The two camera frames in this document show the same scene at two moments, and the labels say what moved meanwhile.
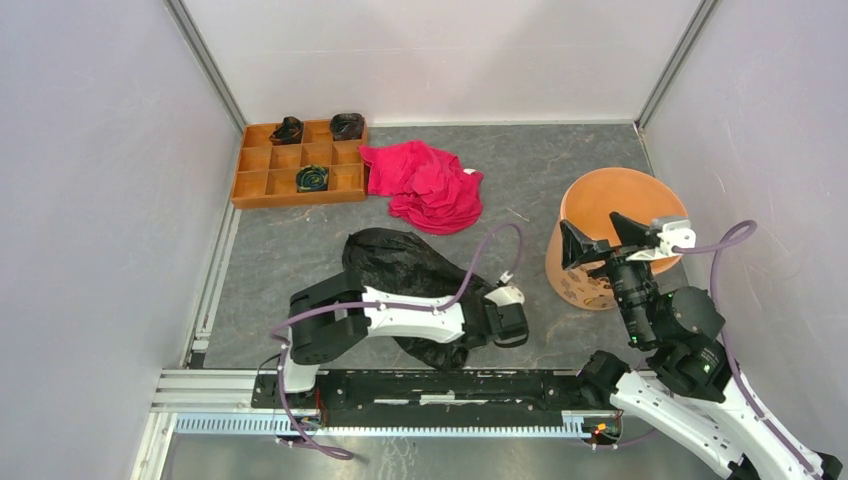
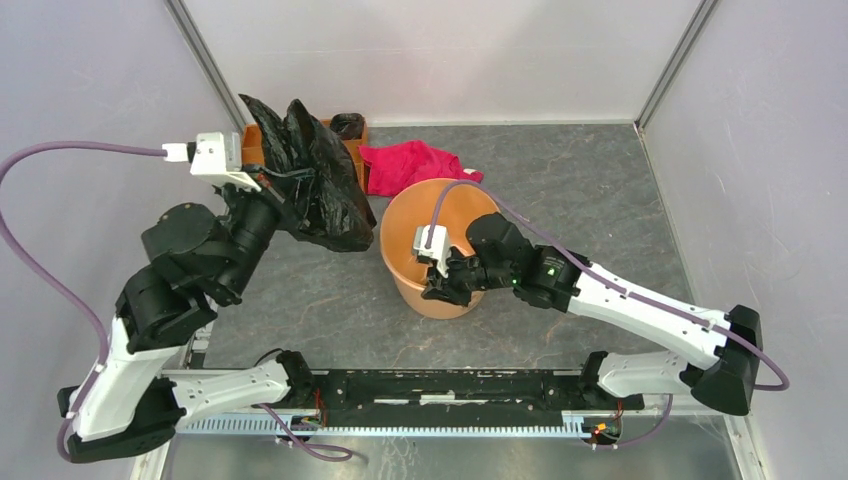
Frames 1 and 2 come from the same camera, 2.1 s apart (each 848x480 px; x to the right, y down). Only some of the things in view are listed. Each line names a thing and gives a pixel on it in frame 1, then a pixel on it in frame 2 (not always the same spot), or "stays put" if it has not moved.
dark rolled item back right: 347,126 stays put
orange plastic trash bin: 636,197 → 448,202
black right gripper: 576,246 → 440,288
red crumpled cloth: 427,187 stays put
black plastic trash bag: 394,259 → 313,178
